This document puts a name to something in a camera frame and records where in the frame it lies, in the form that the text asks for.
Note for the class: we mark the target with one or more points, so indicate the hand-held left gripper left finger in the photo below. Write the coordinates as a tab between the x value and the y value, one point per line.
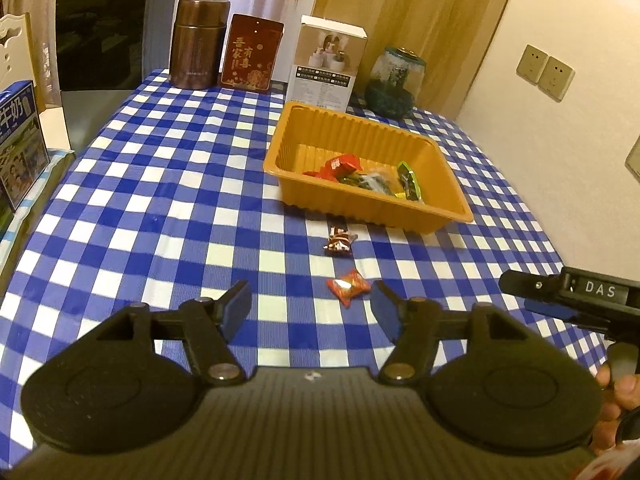
237	306

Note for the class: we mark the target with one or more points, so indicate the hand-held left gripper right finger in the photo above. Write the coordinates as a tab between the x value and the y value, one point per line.
387	311

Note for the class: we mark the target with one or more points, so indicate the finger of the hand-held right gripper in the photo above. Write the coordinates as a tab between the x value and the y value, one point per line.
532	286
555	311

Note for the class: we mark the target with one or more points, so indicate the small red orange candy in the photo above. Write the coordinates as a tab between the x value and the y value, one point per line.
348	286

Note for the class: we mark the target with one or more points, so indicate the dark red patterned candy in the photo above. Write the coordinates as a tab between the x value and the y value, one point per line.
340	241

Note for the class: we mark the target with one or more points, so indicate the clear grey snack packet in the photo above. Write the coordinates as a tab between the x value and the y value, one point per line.
377	182

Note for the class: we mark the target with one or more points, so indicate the green and silver snack packet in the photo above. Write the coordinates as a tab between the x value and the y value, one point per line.
410	182

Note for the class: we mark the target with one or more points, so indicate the long red snack packet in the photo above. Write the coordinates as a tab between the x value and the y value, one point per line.
337	166

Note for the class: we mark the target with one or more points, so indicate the orange plastic tray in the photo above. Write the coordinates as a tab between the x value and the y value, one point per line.
320	135

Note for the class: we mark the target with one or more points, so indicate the person's right hand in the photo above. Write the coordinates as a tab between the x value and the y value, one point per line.
627	392

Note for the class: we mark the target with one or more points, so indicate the blue white checkered tablecloth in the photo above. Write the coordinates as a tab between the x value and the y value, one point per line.
175	210

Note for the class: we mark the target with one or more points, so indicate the red white printed clothing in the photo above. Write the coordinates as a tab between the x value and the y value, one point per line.
612	469

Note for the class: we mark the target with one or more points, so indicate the green glass jar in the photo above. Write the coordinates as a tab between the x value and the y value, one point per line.
395	85

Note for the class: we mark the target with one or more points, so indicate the white box with figurine picture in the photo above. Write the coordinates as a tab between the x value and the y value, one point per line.
322	75

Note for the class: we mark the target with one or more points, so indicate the red gold printed tin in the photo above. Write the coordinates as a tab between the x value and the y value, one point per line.
250	55

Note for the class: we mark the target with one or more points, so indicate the brown metal canister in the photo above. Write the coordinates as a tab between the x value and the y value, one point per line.
197	45

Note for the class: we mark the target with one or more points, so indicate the blue milk carton box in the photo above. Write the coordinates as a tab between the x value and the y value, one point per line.
20	150

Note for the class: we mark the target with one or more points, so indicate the black and grey appliance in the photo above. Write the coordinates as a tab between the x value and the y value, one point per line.
105	30

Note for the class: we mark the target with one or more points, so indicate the beige wall socket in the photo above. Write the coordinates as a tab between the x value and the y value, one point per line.
634	160
530	65
557	79

